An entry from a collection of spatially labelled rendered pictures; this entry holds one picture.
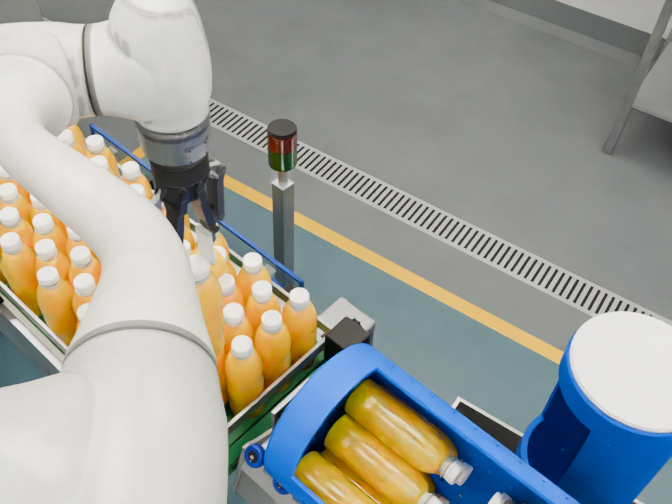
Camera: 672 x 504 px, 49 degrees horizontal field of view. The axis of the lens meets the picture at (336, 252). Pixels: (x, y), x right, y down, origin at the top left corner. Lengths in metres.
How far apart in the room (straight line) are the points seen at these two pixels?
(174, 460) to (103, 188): 0.29
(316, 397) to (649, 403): 0.67
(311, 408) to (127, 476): 0.82
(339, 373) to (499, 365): 1.61
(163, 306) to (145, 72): 0.40
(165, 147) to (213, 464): 0.55
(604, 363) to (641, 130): 2.48
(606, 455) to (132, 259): 1.24
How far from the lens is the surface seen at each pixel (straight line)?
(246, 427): 1.54
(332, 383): 1.20
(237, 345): 1.38
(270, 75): 3.89
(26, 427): 0.41
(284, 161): 1.60
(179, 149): 0.91
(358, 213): 3.16
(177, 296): 0.51
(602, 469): 1.67
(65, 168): 0.67
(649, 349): 1.63
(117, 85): 0.85
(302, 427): 1.20
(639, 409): 1.54
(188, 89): 0.85
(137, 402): 0.42
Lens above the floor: 2.26
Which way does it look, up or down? 49 degrees down
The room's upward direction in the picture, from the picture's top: 4 degrees clockwise
